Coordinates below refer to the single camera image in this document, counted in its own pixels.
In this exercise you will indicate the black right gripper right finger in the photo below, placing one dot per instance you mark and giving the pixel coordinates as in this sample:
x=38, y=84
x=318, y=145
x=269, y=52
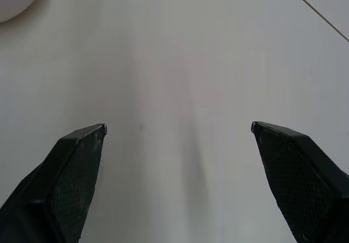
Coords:
x=302, y=180

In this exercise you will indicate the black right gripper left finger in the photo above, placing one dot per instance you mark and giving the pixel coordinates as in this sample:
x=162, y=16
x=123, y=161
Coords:
x=62, y=183

